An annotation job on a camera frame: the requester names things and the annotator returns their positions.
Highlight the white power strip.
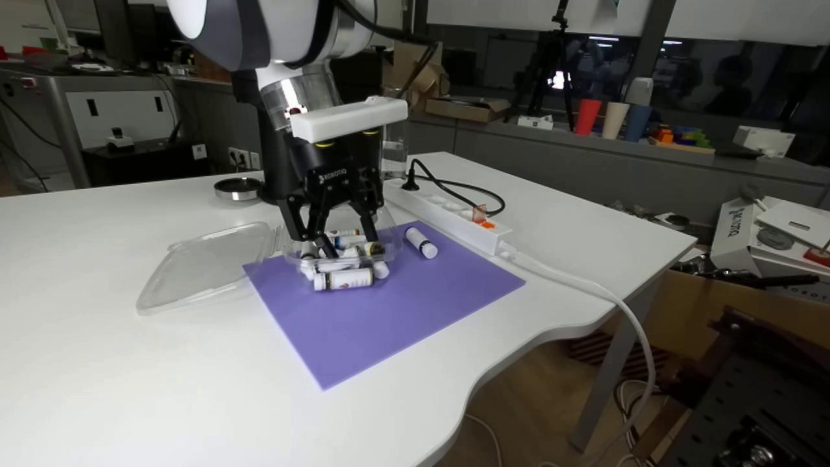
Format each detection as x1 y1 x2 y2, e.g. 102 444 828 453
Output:
387 186 513 257

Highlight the red cup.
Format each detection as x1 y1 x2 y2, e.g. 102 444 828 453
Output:
573 98 601 136

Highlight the blue cup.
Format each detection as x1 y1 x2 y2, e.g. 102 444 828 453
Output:
623 103 650 142

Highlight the black power cable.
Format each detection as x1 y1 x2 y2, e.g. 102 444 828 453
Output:
401 155 509 217

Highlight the purple placemat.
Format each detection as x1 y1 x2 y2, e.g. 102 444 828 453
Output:
246 221 525 390

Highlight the white printed box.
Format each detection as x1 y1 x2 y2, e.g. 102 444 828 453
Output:
710 196 830 281

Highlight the beige cup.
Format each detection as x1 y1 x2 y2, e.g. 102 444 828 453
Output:
601 102 628 141

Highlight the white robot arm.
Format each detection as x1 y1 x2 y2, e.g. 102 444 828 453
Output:
165 0 409 263

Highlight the white bottle on placemat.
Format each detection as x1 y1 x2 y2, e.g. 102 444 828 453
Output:
405 226 439 259

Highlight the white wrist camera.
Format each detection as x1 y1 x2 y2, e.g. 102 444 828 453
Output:
290 97 407 142

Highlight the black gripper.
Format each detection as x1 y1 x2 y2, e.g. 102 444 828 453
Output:
263 129 383 259

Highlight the clear plastic bowl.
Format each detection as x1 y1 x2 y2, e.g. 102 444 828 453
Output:
289 229 397 287

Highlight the white bottle yellow band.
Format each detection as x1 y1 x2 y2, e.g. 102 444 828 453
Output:
340 242 387 259

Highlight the round metal drip tray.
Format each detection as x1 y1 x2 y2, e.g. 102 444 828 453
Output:
213 176 263 203

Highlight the white power strip cable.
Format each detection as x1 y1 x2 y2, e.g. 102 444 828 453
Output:
513 254 656 426

